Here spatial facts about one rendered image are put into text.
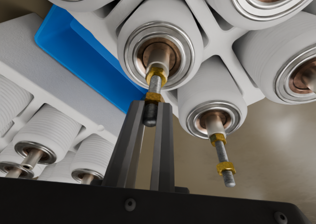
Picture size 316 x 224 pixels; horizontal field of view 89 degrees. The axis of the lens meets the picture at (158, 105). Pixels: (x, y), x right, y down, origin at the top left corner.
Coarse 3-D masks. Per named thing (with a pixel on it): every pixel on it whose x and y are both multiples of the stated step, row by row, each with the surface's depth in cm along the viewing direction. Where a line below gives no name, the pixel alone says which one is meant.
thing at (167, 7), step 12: (144, 0) 24; (156, 0) 18; (168, 0) 18; (180, 0) 21; (144, 12) 15; (156, 12) 15; (168, 12) 15; (180, 12) 15; (132, 24) 15; (180, 24) 15; (192, 24) 16; (120, 36) 17; (192, 36) 16; (120, 48) 17; (120, 60) 18; (192, 72) 18; (180, 84) 19
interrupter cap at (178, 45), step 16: (144, 32) 15; (160, 32) 15; (176, 32) 15; (128, 48) 17; (144, 48) 17; (160, 48) 17; (176, 48) 16; (192, 48) 16; (128, 64) 18; (144, 64) 18; (176, 64) 17; (192, 64) 17; (144, 80) 19; (176, 80) 19
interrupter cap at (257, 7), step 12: (240, 0) 13; (252, 0) 13; (264, 0) 13; (276, 0) 13; (288, 0) 13; (300, 0) 13; (240, 12) 14; (252, 12) 14; (264, 12) 14; (276, 12) 14; (288, 12) 14
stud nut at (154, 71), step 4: (152, 68) 14; (156, 68) 14; (160, 68) 14; (148, 72) 14; (152, 72) 14; (156, 72) 14; (160, 72) 14; (164, 72) 14; (148, 76) 14; (160, 76) 14; (164, 76) 14; (148, 80) 14; (164, 80) 14; (148, 84) 14; (164, 84) 14
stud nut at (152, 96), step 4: (148, 92) 11; (152, 92) 11; (144, 96) 11; (148, 96) 11; (152, 96) 11; (156, 96) 11; (160, 96) 11; (144, 100) 11; (148, 100) 11; (152, 100) 11; (156, 100) 11; (160, 100) 11; (164, 100) 12; (156, 104) 11
